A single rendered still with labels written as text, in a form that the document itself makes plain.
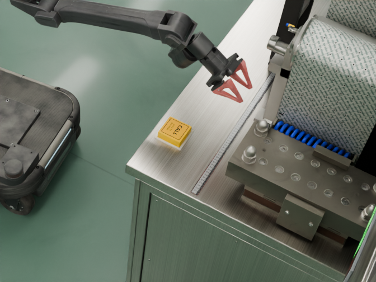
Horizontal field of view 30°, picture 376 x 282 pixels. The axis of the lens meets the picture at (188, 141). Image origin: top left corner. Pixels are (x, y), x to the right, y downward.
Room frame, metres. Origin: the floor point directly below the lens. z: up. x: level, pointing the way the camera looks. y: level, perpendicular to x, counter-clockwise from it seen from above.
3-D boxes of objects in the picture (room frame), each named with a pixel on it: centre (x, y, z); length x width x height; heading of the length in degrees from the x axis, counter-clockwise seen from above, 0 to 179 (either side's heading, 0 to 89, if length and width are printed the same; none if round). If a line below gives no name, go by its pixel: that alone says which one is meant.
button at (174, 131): (1.24, 0.04, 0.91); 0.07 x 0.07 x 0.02; 69
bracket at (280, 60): (1.36, -0.21, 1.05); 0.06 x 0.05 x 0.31; 69
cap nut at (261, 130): (1.19, -0.18, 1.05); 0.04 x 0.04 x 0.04
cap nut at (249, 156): (1.10, -0.16, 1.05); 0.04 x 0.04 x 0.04
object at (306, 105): (1.21, -0.33, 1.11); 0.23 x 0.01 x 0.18; 69
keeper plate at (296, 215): (0.99, -0.30, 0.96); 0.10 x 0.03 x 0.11; 69
